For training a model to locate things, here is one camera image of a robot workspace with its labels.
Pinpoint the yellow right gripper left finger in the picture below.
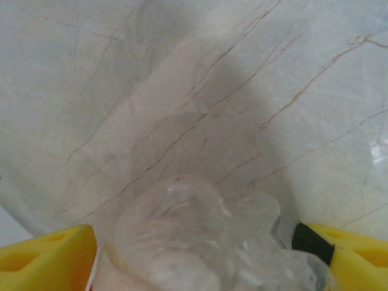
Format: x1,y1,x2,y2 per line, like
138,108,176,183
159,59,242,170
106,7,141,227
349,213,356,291
0,224,98,291

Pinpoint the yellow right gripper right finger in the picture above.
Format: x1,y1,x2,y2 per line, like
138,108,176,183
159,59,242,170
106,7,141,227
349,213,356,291
292,222,388,291

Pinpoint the clear plastic bag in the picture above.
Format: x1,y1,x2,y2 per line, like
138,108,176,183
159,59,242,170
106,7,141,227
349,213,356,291
104,174,342,291

